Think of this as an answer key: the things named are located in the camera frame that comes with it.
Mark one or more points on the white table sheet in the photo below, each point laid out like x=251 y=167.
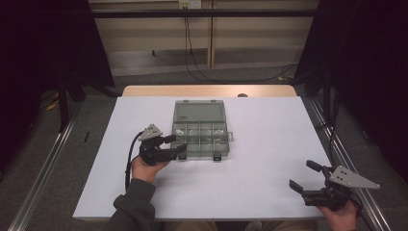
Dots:
x=263 y=179

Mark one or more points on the wooden post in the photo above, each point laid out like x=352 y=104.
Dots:
x=210 y=41

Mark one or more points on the black curtain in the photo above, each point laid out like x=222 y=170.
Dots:
x=45 y=48
x=369 y=64

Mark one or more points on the person's left hand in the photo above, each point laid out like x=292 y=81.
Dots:
x=146 y=171

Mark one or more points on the grey translucent compartment box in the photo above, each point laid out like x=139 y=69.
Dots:
x=200 y=128

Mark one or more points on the black horizontal bar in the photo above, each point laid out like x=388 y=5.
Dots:
x=205 y=13

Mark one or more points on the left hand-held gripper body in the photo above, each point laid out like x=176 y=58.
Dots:
x=154 y=150

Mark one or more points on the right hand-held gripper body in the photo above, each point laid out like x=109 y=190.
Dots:
x=333 y=194

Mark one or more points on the pile of small metal parts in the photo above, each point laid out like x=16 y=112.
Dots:
x=180 y=132
x=219 y=131

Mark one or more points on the white wall socket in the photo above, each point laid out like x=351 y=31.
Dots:
x=190 y=4

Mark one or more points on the person's shoe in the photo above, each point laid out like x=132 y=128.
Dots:
x=254 y=226

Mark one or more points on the aluminium rail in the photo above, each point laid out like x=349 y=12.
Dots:
x=352 y=160
x=38 y=179

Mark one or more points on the person's right hand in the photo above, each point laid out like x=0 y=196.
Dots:
x=341 y=219

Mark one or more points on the black metal stand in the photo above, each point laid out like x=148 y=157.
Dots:
x=327 y=96
x=63 y=106

